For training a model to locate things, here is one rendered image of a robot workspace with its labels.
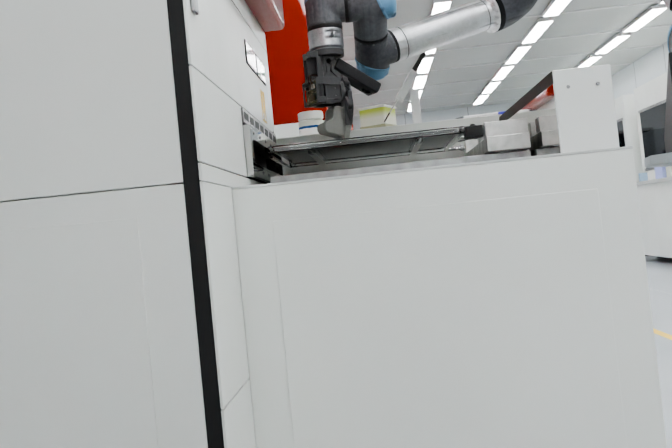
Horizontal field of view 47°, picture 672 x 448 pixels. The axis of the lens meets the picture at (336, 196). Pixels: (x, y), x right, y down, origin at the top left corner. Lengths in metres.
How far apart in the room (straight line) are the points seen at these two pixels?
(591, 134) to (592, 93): 0.07
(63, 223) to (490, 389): 0.67
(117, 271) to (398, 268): 0.42
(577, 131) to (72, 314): 0.82
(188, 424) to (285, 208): 0.36
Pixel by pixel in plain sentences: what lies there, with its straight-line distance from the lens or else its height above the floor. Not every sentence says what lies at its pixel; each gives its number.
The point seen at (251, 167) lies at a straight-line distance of 1.39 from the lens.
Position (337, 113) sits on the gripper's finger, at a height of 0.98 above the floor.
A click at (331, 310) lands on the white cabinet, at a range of 1.21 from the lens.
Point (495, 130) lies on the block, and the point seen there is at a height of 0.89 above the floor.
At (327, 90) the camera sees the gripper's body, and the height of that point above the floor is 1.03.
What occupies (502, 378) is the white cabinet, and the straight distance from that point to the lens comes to 1.23.
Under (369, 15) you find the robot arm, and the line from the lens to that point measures 1.67.
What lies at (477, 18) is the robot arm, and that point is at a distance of 1.84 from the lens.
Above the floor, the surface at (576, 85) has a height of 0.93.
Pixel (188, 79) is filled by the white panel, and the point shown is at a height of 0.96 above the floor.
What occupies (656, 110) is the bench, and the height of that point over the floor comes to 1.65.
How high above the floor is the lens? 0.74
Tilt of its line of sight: 2 degrees up
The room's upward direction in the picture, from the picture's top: 6 degrees counter-clockwise
